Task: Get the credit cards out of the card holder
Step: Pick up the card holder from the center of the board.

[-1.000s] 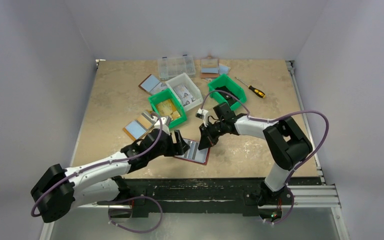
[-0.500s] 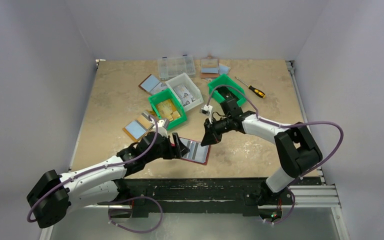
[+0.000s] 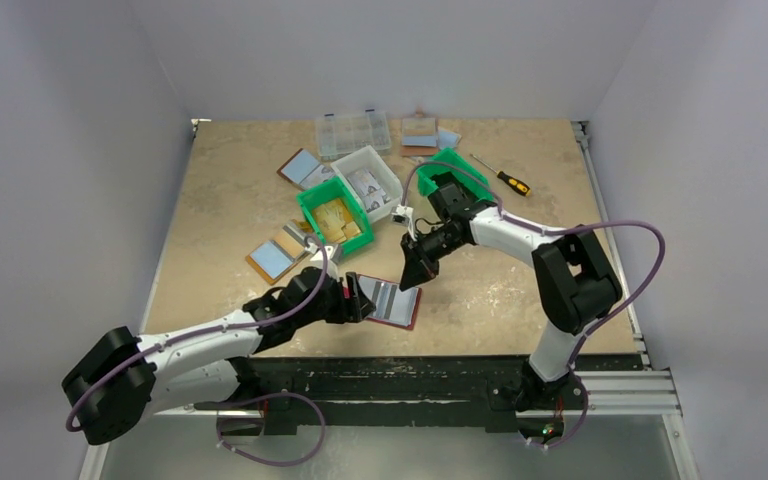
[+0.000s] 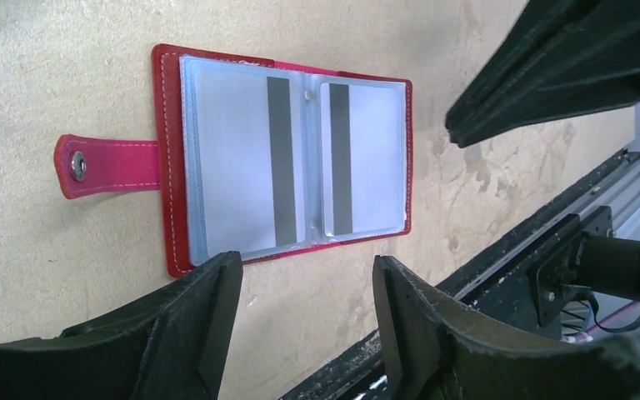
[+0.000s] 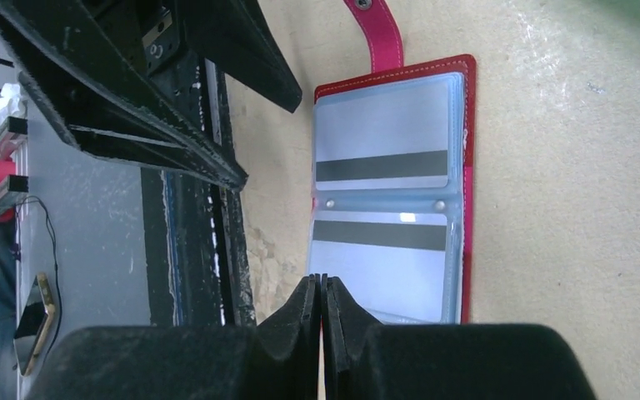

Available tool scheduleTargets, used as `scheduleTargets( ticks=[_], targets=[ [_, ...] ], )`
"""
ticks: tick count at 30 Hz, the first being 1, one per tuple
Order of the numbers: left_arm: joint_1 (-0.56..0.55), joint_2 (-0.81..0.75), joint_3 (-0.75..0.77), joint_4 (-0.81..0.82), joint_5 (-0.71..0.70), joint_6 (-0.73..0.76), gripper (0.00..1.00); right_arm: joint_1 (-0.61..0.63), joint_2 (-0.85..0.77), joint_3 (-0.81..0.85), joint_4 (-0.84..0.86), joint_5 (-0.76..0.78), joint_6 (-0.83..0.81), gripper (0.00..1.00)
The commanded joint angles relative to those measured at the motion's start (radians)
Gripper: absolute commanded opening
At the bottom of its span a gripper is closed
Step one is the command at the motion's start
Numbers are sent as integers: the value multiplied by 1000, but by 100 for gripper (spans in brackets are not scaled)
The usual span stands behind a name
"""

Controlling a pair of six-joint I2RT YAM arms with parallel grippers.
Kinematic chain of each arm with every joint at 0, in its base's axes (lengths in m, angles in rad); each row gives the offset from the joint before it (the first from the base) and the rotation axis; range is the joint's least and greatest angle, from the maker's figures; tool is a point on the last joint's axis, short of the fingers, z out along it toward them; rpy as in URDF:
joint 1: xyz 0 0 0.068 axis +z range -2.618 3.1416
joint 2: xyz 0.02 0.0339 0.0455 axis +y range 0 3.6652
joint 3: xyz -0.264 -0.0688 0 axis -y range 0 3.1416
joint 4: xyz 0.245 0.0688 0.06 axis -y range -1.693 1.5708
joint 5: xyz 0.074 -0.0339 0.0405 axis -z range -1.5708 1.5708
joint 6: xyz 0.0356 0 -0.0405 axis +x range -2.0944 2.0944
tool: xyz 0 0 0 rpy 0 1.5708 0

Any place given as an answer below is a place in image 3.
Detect white plastic bin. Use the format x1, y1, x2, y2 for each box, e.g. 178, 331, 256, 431
331, 146, 404, 223

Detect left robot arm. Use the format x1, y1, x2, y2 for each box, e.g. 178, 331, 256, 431
61, 267, 375, 445

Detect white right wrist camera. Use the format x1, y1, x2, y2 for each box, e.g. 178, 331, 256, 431
390, 204, 418, 240

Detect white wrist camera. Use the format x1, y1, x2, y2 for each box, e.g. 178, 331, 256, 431
310, 244, 343, 280
390, 204, 418, 240

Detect brown open card holder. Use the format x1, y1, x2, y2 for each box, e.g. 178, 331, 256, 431
276, 149, 335, 191

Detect clear compartment organizer box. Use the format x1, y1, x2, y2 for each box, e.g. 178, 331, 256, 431
314, 109, 392, 161

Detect green bin with black cards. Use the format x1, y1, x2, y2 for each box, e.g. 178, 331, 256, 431
415, 148, 494, 201

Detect red card holder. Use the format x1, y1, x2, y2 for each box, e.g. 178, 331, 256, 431
358, 275, 422, 330

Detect aluminium frame rail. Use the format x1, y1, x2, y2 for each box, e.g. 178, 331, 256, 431
518, 370, 681, 418

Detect green bin with gold cards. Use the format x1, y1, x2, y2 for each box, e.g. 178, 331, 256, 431
296, 178, 374, 255

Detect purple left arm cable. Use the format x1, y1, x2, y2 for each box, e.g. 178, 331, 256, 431
65, 235, 327, 468

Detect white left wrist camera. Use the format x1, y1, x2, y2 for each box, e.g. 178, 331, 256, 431
310, 244, 343, 280

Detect tan open card holder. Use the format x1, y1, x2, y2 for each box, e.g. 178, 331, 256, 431
245, 219, 316, 286

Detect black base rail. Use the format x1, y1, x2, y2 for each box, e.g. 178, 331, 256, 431
185, 354, 644, 435

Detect silver VIP card stack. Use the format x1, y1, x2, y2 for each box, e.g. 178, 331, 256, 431
347, 168, 391, 213

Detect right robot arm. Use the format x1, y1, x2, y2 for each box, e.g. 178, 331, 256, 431
391, 181, 622, 407

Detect yellow black screwdriver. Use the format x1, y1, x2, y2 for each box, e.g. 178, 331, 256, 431
470, 153, 531, 197

